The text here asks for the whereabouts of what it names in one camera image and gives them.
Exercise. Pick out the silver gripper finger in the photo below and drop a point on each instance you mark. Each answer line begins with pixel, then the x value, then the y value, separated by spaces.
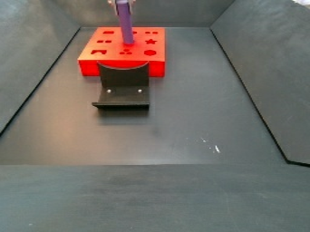
pixel 112 4
pixel 130 2

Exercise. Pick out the purple round cylinder peg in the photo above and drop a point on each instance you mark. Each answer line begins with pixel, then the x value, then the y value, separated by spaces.
pixel 125 22

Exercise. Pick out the red shape-sorter block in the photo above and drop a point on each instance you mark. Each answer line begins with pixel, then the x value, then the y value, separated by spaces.
pixel 105 49

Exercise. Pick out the black curved cradle stand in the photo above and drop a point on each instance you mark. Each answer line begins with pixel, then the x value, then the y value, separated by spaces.
pixel 124 87

